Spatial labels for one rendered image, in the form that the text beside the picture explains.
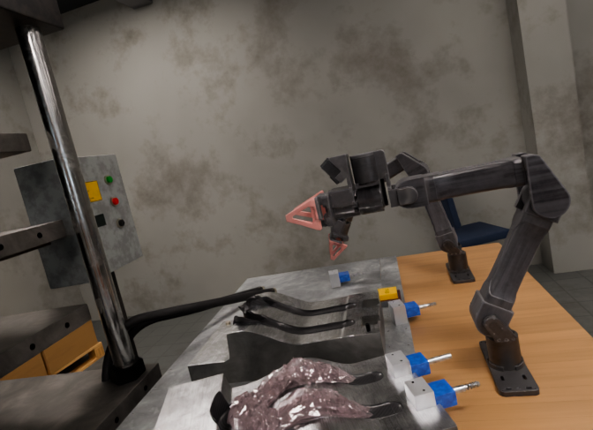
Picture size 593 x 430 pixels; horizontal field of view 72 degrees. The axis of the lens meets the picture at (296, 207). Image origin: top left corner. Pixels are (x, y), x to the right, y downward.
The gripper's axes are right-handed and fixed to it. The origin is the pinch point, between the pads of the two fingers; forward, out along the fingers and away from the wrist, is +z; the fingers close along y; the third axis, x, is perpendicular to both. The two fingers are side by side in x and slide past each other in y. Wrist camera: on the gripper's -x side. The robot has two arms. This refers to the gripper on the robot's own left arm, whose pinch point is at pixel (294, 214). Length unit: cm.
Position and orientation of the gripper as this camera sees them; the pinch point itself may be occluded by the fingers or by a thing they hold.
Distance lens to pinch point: 90.7
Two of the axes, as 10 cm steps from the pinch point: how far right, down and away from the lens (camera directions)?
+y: -2.2, 1.8, -9.6
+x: 2.2, 9.7, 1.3
